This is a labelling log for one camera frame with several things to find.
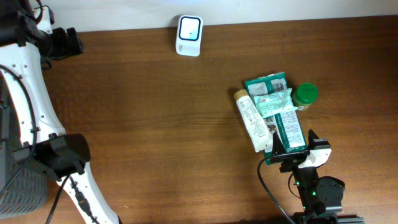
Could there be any green lid small jar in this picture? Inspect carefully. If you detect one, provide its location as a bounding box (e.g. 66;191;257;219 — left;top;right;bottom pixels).
292;83;319;111

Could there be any teal tissue packet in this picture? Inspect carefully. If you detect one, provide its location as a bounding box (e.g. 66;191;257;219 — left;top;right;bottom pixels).
254;88;298;118

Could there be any grey plastic mesh basket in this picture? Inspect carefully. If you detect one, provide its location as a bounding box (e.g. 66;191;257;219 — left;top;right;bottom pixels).
1;78;47;220

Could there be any green 3M gloves packet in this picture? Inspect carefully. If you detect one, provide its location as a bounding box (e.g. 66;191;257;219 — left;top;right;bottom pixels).
244;72;307;152

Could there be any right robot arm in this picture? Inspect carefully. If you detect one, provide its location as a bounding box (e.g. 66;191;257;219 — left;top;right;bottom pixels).
270;130;364;224

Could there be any white barcode scanner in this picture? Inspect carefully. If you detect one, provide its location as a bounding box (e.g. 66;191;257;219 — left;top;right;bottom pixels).
175;15;203;57

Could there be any white cream tube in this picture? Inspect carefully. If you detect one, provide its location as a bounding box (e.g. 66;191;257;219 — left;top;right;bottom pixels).
234;89;272;152

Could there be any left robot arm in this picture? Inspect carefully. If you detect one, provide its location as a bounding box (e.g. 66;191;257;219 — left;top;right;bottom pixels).
1;0;121;223

